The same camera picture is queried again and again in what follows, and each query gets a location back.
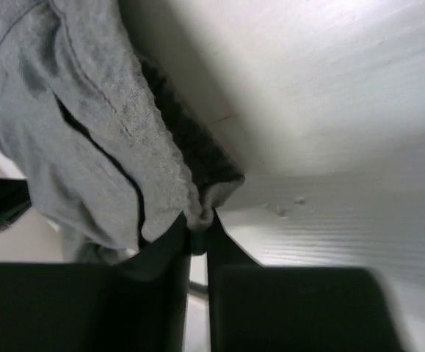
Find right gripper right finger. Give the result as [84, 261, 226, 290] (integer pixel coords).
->
[206, 219, 404, 351]

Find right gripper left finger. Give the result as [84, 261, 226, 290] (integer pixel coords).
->
[0, 216, 190, 351]

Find grey shorts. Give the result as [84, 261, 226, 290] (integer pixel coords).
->
[0, 1, 244, 263]

